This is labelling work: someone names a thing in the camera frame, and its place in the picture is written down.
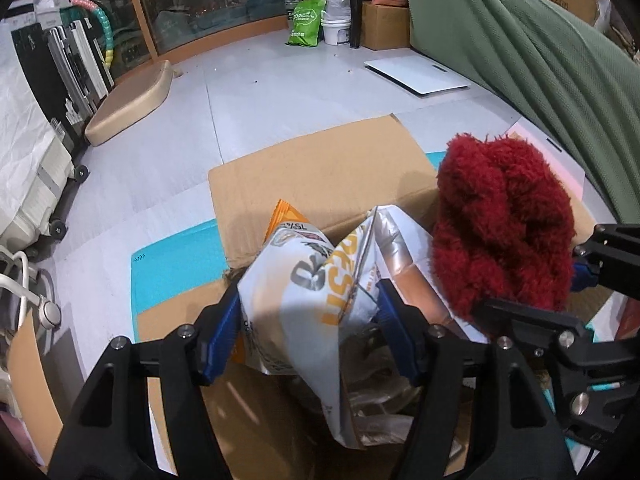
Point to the small open cardboard box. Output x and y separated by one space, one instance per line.
30 375

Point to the large cardboard box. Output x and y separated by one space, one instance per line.
320 180

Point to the red plush potted plant toy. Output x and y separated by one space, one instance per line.
500 220

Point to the teal foam floor mat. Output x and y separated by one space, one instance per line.
175 265

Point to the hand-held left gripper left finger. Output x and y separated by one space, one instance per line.
220 340

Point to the pink board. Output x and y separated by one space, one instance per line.
567 170

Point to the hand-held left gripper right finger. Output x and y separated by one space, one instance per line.
395 330

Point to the plain brown cardboard box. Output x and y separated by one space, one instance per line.
385 27

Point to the orange white snack bag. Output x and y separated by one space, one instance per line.
300 310

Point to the white board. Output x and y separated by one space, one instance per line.
415 72

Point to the colourful segmented hoop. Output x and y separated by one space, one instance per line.
102 22

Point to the wood-framed glass partition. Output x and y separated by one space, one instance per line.
210 0

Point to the beige stool with black legs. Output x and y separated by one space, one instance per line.
357 10

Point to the black suitcase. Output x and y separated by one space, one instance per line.
35 70

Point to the beige cushion pad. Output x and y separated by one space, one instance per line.
130 105

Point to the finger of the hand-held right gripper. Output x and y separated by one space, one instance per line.
550 325
582 275

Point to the green ribbed blanket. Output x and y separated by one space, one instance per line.
525 60

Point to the white covered suitcase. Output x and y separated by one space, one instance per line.
25 160

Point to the stacked white buckets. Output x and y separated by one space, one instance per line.
335 30

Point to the green plastic bag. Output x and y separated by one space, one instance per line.
306 22

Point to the white grey folding rack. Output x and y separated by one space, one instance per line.
80 60

